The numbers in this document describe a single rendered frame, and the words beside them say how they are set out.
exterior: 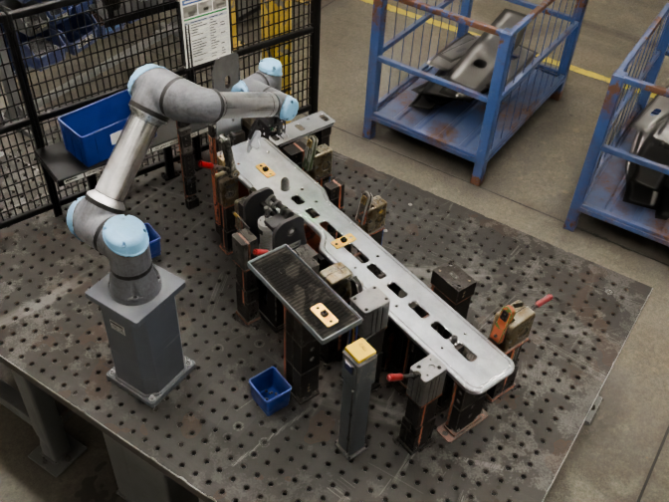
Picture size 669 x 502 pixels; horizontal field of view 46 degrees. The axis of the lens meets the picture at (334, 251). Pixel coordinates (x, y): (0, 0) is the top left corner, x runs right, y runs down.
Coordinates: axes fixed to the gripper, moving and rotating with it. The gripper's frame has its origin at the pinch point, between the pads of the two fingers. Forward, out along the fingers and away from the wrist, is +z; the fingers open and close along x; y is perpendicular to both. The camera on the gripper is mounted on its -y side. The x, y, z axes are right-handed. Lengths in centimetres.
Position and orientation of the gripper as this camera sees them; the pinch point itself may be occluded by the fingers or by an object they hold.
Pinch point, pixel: (265, 144)
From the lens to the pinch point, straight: 282.8
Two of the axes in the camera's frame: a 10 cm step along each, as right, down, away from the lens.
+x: 7.9, -3.9, 4.7
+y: 6.0, 6.1, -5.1
